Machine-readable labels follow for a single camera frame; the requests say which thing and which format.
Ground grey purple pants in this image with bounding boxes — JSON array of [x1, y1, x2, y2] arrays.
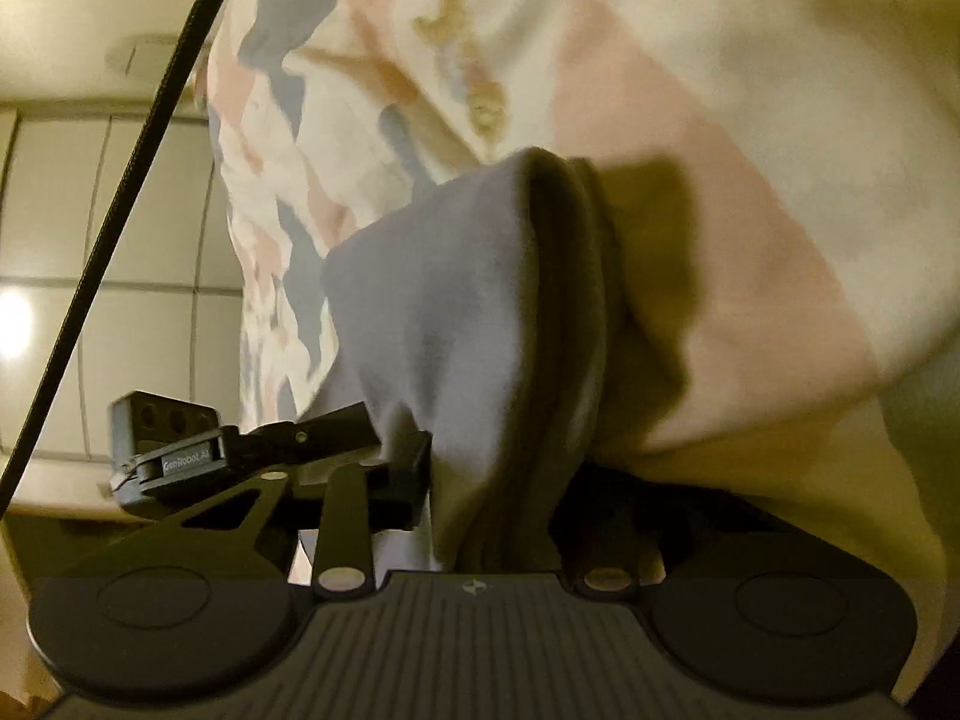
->
[[294, 146, 703, 575]]

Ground white wardrobe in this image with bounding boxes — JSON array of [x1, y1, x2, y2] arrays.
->
[[2, 110, 242, 520]]

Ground checkered pink blue quilt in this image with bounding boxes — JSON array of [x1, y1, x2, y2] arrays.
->
[[206, 0, 958, 699]]

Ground black braided cable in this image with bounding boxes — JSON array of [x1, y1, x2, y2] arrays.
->
[[0, 0, 254, 515]]

